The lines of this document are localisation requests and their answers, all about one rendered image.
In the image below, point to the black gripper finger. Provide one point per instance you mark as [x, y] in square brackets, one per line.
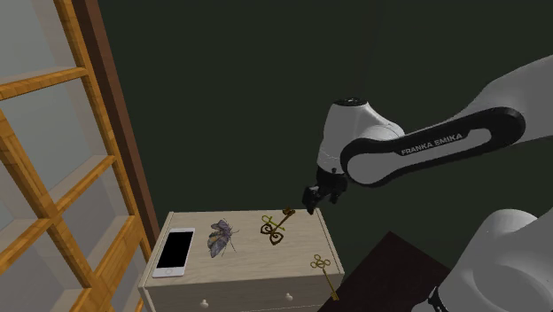
[311, 196]
[334, 198]

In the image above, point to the white smartphone with black screen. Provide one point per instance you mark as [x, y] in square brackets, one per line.
[175, 252]

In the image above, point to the dark bronze ornate key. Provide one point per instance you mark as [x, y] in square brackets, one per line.
[276, 231]

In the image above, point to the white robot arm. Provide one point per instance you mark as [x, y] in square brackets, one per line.
[497, 129]

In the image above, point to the grey moth figure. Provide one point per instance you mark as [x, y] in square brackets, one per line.
[219, 239]

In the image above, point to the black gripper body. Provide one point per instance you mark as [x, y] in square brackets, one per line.
[331, 182]

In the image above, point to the pale wooden chest of drawers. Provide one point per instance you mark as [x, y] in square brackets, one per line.
[252, 268]

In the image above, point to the wooden lattice shelf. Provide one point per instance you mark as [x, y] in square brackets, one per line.
[47, 207]

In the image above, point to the small yellow-green key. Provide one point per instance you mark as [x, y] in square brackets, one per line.
[270, 221]

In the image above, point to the gold key with clover bow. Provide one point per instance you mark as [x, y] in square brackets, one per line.
[324, 270]

